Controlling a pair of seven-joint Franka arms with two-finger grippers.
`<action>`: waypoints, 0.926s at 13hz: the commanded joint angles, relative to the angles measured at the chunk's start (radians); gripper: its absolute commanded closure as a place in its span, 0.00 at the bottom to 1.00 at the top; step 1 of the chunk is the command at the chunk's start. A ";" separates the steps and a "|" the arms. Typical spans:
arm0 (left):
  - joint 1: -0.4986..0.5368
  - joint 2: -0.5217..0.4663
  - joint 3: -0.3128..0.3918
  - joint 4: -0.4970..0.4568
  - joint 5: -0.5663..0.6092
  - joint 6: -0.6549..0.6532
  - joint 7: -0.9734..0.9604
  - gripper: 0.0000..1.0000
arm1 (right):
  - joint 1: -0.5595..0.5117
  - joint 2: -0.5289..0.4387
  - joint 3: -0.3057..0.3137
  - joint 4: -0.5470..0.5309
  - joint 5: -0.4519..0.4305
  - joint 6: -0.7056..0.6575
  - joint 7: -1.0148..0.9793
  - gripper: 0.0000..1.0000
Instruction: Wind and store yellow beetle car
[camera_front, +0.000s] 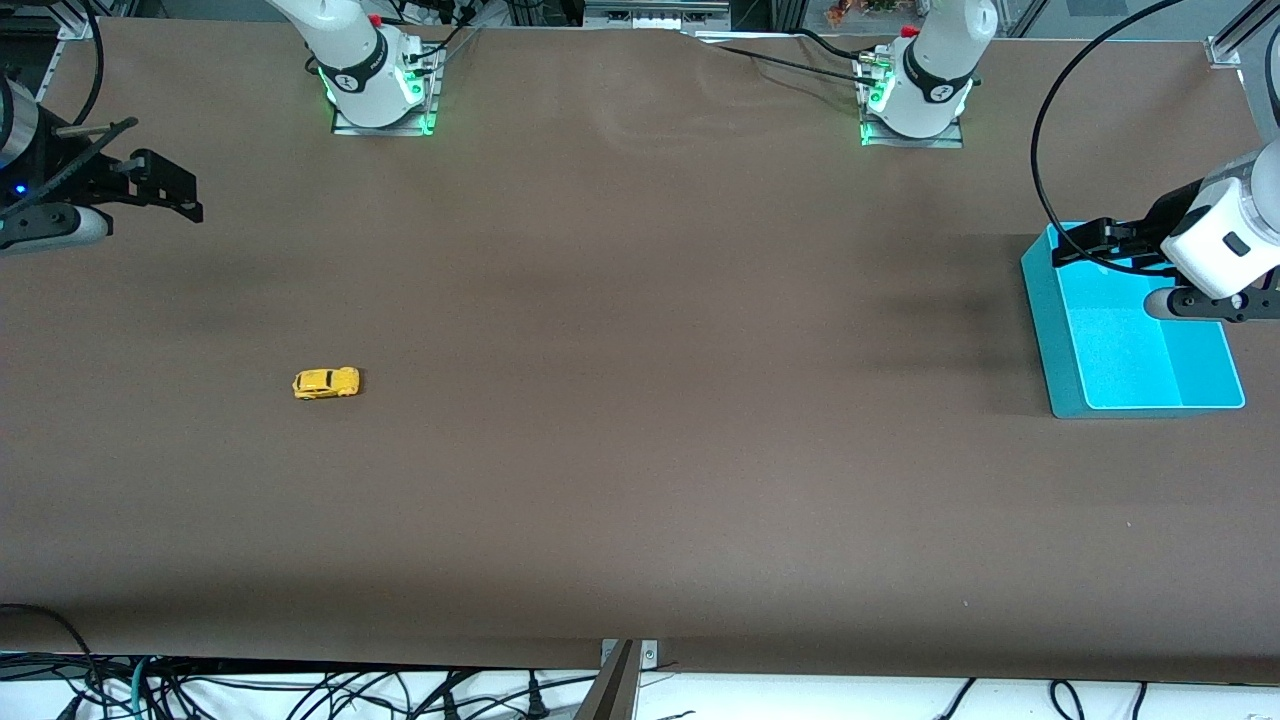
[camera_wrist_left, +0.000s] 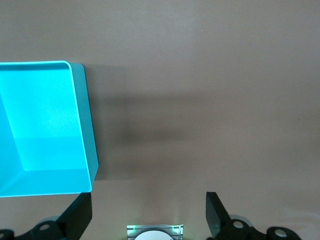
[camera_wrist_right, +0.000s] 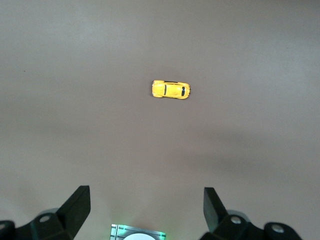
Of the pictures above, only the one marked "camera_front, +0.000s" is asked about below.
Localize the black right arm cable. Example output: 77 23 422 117
80 0 107 127

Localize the teal plastic bin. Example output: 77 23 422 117
1020 222 1247 419

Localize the grey metal bar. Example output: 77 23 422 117
573 640 641 720

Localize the black looped floor cable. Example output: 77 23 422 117
0 603 101 720

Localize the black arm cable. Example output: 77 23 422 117
1030 0 1201 276
80 0 107 127

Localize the aluminium frame profile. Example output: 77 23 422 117
55 0 111 41

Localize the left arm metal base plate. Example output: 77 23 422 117
860 112 966 150

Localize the long black base cable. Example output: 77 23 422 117
700 42 883 87

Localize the yellow beetle toy car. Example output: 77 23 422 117
293 367 361 401

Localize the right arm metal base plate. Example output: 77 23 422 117
332 44 442 137

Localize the aluminium frame corner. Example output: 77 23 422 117
1205 0 1280 71

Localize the grey power strip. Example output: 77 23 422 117
583 0 733 31

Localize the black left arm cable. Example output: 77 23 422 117
1030 0 1201 276

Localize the brown table cover sheet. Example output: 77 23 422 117
0 18 1280 686

